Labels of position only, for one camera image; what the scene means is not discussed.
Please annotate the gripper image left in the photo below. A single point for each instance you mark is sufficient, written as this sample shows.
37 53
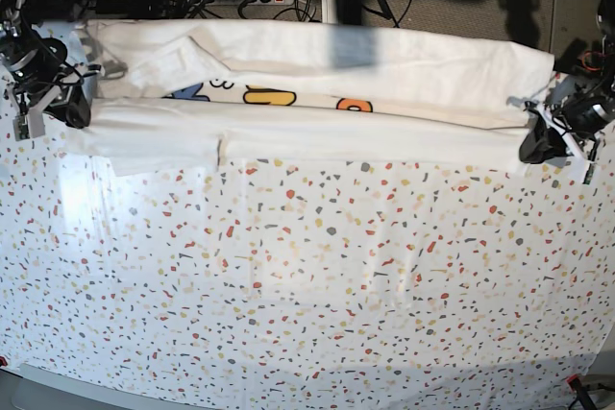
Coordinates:
63 97

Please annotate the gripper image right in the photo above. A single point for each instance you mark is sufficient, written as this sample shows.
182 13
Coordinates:
568 126

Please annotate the white printed T-shirt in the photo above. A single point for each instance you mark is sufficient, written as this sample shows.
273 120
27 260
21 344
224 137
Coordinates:
183 93

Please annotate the red clamp right corner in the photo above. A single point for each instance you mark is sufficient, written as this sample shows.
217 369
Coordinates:
582 397

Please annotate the terrazzo patterned tablecloth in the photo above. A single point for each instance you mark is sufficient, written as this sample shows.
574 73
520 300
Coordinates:
279 284

